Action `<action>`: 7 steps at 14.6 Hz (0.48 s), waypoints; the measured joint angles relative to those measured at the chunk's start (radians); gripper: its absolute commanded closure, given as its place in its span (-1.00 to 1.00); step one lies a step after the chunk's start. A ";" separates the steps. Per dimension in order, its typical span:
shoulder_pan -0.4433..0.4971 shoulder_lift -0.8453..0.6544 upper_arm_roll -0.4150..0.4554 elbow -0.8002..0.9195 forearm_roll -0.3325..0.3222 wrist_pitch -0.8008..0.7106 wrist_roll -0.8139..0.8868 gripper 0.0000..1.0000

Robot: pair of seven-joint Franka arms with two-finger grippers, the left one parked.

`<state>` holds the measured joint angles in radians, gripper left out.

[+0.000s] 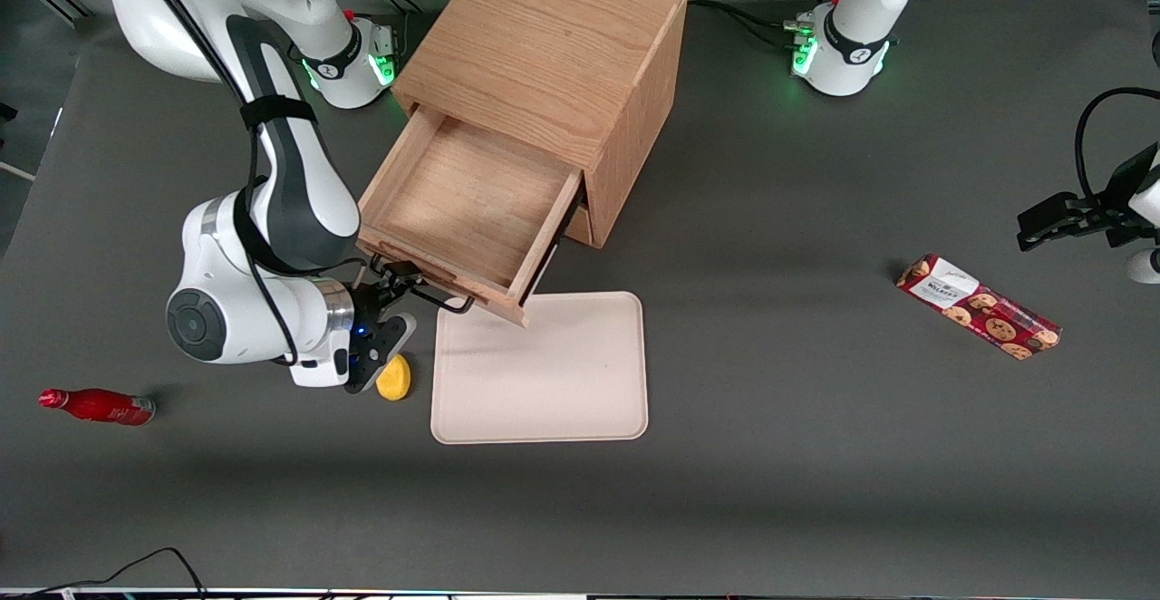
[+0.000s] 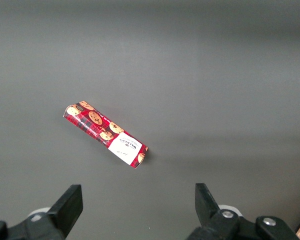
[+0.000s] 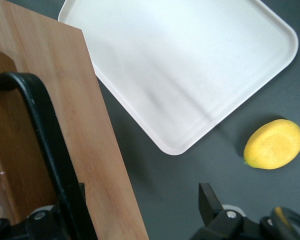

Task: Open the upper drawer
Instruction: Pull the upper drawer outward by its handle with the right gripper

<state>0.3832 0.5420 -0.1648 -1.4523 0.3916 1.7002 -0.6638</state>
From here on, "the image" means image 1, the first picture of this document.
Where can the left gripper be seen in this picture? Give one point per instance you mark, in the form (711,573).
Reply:
(1096,212)

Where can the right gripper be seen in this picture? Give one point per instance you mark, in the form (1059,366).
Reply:
(373,297)

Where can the wooden drawer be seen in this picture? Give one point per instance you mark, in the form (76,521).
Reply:
(582,228)
(471,201)

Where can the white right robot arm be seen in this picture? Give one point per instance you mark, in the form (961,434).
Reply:
(299,201)

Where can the wooden drawer cabinet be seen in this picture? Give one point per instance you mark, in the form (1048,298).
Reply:
(544,38)

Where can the yellow lemon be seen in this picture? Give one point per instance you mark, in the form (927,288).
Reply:
(395,388)

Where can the red cookie box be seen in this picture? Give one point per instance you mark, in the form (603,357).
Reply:
(983,310)

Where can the beige rectangular tray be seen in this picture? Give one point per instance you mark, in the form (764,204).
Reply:
(544,373)

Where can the red bottle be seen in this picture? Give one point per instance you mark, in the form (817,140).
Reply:
(100,405)

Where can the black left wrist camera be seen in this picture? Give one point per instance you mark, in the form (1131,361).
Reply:
(1122,192)

